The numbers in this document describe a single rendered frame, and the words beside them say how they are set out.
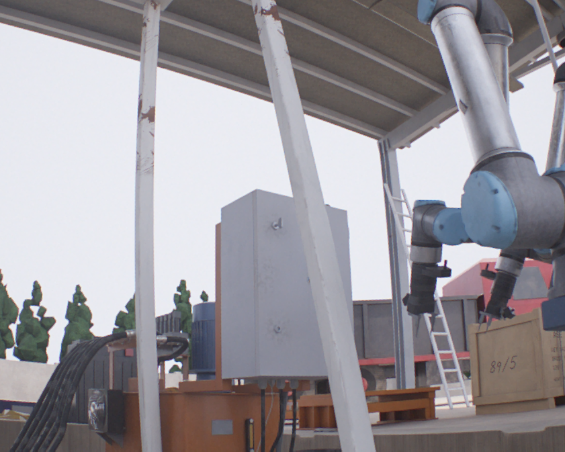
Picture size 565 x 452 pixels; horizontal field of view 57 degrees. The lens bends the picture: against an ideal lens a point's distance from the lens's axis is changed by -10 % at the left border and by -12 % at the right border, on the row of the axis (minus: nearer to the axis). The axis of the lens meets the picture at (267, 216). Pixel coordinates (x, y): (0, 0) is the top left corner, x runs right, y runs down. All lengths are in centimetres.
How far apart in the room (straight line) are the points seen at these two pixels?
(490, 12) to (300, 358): 118
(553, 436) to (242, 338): 161
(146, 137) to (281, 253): 89
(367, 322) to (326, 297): 904
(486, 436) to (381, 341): 764
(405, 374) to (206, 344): 610
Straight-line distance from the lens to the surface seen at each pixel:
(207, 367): 258
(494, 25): 153
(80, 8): 693
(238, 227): 194
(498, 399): 485
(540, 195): 114
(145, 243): 234
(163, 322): 275
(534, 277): 1196
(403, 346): 861
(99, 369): 419
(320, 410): 461
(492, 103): 126
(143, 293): 229
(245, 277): 186
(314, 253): 145
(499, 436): 297
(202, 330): 261
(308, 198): 151
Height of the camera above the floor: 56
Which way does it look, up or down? 19 degrees up
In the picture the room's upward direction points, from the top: 1 degrees counter-clockwise
